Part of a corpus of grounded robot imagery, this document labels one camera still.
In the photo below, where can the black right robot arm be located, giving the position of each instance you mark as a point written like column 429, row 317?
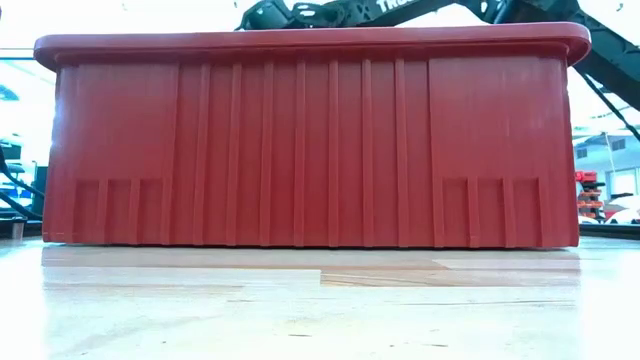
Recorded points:
column 610, row 50

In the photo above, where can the red ribbed plastic bin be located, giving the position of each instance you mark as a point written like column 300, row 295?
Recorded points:
column 310, row 150

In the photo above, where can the rack of red bins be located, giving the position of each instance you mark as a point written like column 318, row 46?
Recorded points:
column 589, row 195

